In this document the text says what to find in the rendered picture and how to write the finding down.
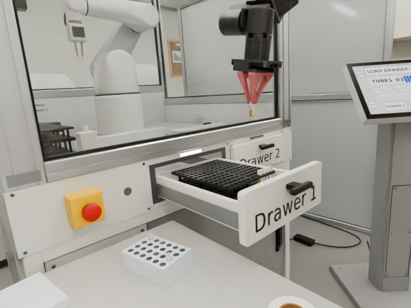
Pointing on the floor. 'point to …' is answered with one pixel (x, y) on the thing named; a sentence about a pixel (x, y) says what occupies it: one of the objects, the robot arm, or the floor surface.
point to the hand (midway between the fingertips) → (252, 100)
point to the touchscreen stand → (386, 228)
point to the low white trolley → (125, 282)
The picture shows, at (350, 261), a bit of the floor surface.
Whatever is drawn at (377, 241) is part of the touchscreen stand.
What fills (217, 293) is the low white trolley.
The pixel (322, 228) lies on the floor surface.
